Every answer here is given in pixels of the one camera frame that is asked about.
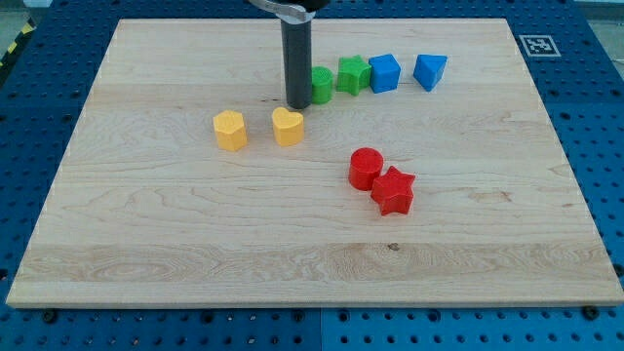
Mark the silver clamp on arm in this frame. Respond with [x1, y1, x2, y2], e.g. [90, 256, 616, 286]
[249, 0, 316, 24]

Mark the red star block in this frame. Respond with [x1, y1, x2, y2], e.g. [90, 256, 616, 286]
[370, 166, 416, 215]

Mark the green star block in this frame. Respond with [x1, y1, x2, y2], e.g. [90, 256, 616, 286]
[336, 55, 371, 96]

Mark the red cylinder block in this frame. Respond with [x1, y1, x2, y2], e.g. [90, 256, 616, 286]
[348, 147, 384, 191]

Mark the yellow heart block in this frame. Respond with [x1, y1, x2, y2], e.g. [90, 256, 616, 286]
[272, 107, 304, 146]

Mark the yellow hexagon block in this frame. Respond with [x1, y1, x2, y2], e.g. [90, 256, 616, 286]
[213, 110, 248, 151]

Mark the green cylinder block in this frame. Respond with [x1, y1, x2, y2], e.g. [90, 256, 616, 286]
[312, 66, 333, 104]

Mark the light wooden board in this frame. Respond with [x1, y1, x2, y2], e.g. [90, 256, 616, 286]
[7, 19, 623, 309]

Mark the blue cube block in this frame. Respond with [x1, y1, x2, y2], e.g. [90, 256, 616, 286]
[369, 54, 401, 94]

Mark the blue triangular prism block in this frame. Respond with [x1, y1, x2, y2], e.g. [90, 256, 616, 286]
[412, 54, 448, 92]

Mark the white fiducial marker tag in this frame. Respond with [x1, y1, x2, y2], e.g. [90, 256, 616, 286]
[519, 34, 561, 58]

